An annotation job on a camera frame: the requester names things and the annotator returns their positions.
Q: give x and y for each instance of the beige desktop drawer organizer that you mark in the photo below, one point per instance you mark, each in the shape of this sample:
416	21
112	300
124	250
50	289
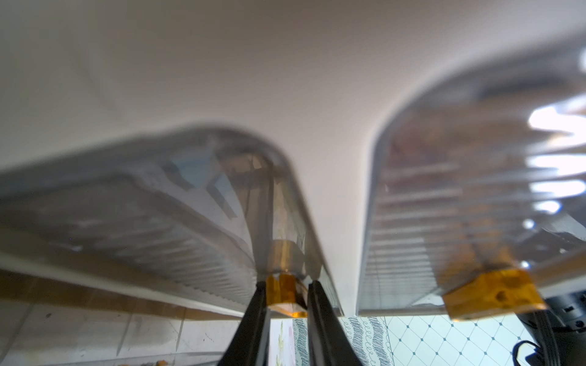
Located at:
317	79

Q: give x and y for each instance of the clear grey drawer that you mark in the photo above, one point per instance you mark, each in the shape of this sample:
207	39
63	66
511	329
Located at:
195	218
483	172

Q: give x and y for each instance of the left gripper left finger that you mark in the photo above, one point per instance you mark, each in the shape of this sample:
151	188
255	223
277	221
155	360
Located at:
250	344

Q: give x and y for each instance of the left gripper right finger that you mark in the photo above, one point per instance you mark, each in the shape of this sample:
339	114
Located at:
327	342

